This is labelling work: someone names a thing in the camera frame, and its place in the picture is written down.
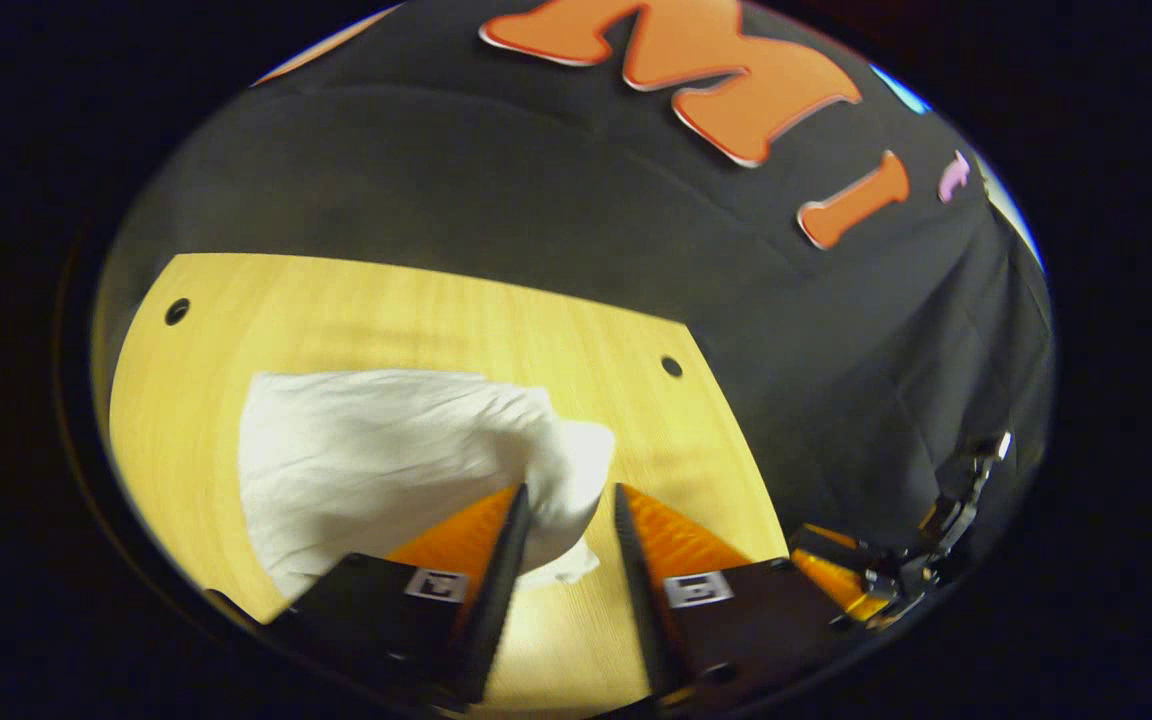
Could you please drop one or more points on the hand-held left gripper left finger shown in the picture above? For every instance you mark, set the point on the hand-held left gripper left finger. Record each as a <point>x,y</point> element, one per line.
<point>496,590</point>

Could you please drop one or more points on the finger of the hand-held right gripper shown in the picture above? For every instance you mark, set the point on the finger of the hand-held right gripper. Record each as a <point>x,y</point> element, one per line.
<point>831,540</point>
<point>841,588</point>

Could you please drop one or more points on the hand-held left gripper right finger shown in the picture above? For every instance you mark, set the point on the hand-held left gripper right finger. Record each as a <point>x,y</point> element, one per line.
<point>641,590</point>

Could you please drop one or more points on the white jeans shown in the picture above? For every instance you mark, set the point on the white jeans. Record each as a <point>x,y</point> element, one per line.
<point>386,460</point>

